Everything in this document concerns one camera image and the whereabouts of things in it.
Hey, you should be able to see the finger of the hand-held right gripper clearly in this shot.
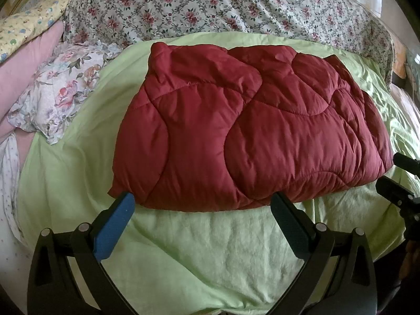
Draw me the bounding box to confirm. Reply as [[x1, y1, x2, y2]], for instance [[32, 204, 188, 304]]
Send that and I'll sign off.
[[376, 176, 420, 234], [393, 153, 420, 175]]

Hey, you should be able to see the white dotted cloth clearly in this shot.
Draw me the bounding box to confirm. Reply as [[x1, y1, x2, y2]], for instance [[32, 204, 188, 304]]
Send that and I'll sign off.
[[0, 134, 37, 302]]

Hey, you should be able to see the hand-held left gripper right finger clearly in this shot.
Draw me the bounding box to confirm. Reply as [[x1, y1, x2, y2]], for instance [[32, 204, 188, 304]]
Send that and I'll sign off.
[[271, 192, 379, 315]]

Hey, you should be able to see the pale pink cloth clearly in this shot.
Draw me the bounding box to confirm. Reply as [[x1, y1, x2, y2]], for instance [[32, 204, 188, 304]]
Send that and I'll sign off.
[[390, 83, 420, 122]]

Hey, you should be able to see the floral print blanket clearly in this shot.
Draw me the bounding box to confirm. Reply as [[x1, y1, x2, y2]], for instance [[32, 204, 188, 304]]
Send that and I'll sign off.
[[62, 0, 394, 86]]

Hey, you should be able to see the yellow print pillow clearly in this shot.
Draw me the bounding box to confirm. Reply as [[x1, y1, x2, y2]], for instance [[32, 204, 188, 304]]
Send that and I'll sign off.
[[0, 0, 73, 64]]

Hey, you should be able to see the large flower print pillow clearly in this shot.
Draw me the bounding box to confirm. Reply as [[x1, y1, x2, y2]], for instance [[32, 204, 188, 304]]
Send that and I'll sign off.
[[7, 39, 123, 145]]

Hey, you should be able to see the light green bed sheet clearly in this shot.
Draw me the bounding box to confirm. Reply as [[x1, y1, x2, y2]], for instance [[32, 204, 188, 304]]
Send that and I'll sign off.
[[16, 31, 420, 314]]

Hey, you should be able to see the red quilted blanket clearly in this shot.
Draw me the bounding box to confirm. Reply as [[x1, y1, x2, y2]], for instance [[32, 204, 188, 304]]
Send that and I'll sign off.
[[108, 41, 394, 211]]

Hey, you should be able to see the pink pillow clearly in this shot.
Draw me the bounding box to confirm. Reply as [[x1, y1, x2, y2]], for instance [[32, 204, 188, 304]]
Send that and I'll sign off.
[[0, 21, 65, 171]]

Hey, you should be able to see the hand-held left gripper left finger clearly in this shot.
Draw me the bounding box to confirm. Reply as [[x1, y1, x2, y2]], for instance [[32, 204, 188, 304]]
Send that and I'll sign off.
[[28, 192, 137, 315]]

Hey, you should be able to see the orange cloth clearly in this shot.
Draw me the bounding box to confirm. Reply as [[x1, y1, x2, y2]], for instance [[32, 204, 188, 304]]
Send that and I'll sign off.
[[391, 35, 408, 77]]

